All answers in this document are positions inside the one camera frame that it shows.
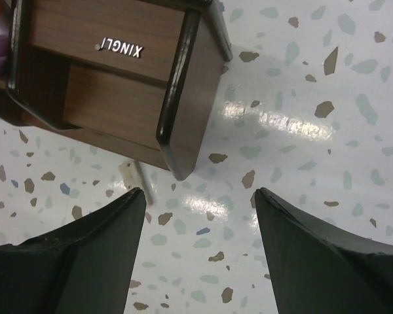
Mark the brown wooden desk organizer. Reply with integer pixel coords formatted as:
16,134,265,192
0,1,233,181

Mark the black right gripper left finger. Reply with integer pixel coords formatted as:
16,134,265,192
0,188,146,313

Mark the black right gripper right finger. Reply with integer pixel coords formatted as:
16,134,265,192
255,188,393,313

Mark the beige eraser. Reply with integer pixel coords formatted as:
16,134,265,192
119,160,154,205

